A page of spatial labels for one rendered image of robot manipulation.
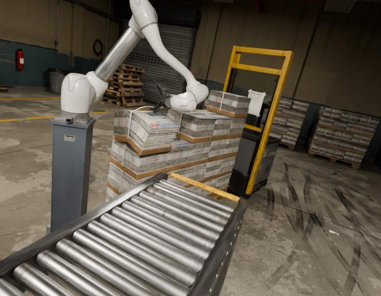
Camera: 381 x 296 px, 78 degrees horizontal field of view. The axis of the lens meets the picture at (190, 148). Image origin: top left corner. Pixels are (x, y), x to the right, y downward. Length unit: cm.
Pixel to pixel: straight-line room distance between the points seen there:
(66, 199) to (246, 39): 785
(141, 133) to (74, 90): 46
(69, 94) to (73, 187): 58
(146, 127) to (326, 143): 578
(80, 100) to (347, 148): 633
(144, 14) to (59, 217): 137
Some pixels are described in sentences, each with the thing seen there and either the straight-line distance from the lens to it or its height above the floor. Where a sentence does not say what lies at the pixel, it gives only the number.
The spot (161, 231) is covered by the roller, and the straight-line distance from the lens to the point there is 99.
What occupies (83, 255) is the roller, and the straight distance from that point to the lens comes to 88.
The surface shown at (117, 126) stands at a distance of 180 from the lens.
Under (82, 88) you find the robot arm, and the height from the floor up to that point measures 121.
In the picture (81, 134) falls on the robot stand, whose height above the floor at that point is 94.
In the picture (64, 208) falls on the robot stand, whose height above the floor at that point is 42.
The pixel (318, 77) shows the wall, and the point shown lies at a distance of 844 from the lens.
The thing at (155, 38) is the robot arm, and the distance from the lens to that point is 148.
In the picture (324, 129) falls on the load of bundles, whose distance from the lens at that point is 680.
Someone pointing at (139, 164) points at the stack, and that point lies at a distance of 172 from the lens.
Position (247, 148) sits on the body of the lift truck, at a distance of 323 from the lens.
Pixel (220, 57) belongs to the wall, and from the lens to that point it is 888.
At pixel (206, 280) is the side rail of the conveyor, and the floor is 80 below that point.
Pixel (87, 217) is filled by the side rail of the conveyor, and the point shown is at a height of 80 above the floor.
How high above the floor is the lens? 140
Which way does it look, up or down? 17 degrees down
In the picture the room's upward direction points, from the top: 12 degrees clockwise
